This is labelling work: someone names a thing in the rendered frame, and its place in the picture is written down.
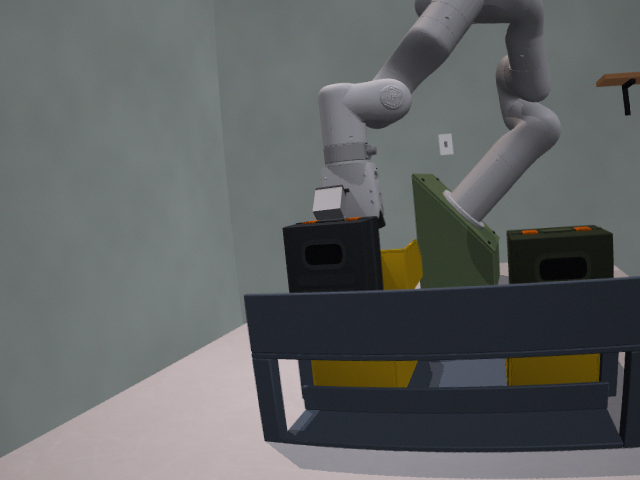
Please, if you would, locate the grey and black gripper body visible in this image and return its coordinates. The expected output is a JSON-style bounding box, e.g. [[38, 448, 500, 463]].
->
[[320, 160, 384, 218]]

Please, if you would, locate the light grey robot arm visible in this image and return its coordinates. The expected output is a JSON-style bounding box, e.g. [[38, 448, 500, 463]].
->
[[318, 0, 561, 230]]

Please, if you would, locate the dark grey metal shelf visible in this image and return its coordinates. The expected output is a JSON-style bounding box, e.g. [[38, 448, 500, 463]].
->
[[244, 276, 640, 452]]

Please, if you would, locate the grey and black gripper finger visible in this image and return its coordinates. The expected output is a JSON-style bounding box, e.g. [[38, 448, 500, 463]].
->
[[378, 209, 386, 229]]

